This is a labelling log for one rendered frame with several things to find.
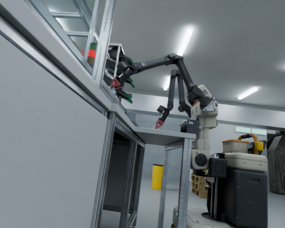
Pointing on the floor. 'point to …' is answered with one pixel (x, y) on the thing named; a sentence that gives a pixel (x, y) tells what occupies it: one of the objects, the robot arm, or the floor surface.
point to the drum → (157, 176)
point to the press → (281, 162)
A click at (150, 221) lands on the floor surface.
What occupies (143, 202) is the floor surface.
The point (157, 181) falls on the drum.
